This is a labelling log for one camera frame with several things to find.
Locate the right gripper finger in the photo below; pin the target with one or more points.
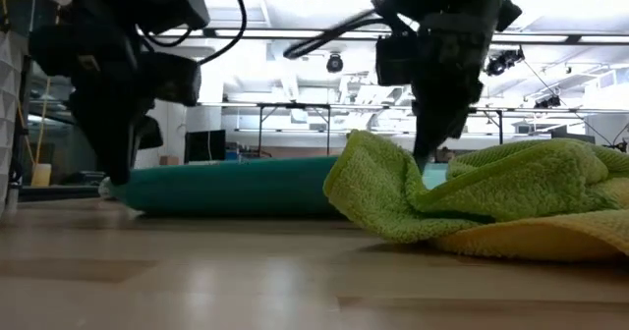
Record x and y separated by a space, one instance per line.
437 124

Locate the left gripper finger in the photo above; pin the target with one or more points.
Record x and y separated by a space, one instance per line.
115 148

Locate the lime green microfiber towel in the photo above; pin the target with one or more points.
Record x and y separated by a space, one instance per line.
373 187

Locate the teal microfiber towel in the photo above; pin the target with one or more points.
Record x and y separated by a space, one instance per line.
231 187

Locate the yellow microfiber towel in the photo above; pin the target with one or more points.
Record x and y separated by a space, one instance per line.
540 236

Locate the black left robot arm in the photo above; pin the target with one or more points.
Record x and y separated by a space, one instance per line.
98 50

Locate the black ceiling spotlight cluster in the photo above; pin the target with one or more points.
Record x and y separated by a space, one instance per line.
501 62
548 102

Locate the brown cardboard box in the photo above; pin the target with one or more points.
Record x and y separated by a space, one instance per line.
169 160

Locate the black folding table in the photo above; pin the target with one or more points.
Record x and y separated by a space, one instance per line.
500 124
295 105

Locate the yellow bucket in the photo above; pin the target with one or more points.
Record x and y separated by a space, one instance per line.
41 175

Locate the black monitor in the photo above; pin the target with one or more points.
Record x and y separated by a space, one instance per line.
204 146

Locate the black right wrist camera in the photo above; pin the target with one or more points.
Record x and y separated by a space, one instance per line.
395 62

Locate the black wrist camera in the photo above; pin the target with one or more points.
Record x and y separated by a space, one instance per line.
395 62
172 79

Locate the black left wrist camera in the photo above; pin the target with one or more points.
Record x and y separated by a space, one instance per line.
172 79

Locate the black dome ceiling camera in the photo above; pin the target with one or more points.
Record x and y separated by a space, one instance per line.
334 64

